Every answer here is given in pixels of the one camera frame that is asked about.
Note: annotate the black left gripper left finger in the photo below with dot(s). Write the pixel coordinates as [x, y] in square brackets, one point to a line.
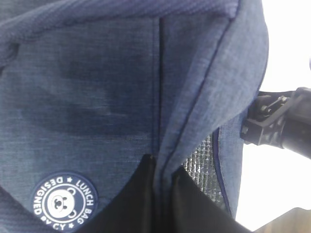
[130, 211]

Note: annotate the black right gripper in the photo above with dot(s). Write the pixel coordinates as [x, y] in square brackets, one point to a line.
[280, 119]

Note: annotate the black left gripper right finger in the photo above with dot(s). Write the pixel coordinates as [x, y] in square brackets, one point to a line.
[194, 212]

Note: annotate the dark blue lunch bag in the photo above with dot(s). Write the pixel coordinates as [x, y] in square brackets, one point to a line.
[88, 87]

